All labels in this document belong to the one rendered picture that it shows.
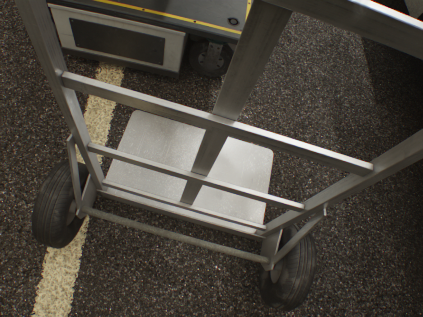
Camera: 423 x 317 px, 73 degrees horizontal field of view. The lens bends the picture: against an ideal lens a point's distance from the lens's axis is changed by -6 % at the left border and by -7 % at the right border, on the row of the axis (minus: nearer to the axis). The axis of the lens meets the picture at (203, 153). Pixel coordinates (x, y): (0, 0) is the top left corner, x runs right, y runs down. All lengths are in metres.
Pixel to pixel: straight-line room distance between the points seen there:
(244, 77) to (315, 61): 1.20
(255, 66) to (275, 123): 0.91
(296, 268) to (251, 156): 0.49
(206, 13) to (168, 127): 0.42
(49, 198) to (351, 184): 0.68
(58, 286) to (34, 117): 0.60
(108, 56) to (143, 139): 0.35
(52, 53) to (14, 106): 0.83
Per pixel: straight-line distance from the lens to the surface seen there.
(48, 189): 0.84
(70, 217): 0.98
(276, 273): 1.01
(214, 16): 1.09
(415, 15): 1.63
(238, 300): 1.05
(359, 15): 0.32
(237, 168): 1.13
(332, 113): 1.44
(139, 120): 1.17
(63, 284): 1.04
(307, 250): 0.88
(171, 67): 1.19
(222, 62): 1.25
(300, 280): 0.86
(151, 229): 0.89
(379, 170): 0.54
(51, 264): 1.05
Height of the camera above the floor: 1.01
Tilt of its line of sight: 64 degrees down
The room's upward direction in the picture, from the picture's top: 22 degrees clockwise
